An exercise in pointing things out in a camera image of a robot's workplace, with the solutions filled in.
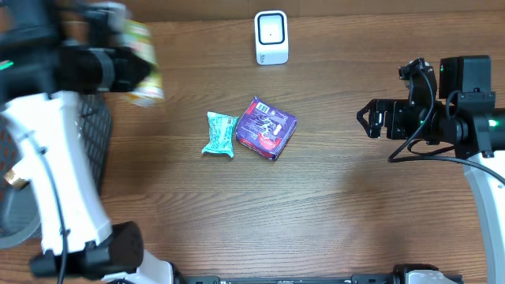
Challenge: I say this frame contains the white barcode scanner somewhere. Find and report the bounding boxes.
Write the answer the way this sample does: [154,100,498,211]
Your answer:
[254,10,289,65]

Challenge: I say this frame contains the white tube with gold cap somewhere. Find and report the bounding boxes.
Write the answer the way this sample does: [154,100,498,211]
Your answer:
[4,169,29,189]

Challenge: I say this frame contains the grey plastic mesh basket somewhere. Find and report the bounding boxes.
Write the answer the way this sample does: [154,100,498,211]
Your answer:
[1,94,113,249]

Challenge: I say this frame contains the purple pad package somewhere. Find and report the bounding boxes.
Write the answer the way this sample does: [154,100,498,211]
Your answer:
[235,96,297,160]

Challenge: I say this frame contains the teal snack packet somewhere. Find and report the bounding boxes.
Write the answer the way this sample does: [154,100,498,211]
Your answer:
[202,111,239,159]

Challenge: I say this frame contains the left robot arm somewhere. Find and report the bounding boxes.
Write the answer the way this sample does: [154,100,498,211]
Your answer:
[1,0,175,284]

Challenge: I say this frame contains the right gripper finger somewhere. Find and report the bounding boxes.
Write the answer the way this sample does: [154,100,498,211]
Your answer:
[357,114,380,138]
[357,99,381,118]

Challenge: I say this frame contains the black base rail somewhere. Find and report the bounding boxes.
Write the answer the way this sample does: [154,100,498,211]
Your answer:
[181,263,465,284]

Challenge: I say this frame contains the green yellow snack packet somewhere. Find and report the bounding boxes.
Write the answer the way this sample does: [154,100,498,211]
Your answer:
[118,19,165,107]

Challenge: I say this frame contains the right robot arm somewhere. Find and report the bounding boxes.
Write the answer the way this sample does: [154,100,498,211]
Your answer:
[357,55,504,283]

